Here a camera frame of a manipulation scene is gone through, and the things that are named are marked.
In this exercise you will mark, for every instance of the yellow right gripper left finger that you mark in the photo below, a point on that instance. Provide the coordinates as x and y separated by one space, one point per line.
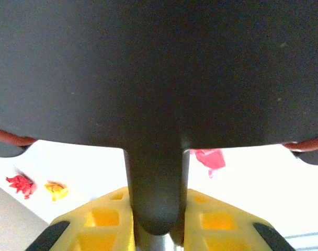
101 230

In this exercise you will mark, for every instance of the orange yellow paper scrap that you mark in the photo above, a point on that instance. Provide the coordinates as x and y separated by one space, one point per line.
57 191

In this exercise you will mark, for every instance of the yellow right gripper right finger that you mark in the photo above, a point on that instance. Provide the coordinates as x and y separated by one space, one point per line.
216 232

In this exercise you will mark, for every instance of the deep pink paper scrap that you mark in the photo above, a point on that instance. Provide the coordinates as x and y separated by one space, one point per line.
211 159

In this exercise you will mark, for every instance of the pink plastic dustpan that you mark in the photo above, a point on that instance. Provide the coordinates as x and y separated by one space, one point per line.
159 78

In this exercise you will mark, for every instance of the red paper scrap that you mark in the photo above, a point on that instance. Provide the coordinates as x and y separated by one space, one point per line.
21 184

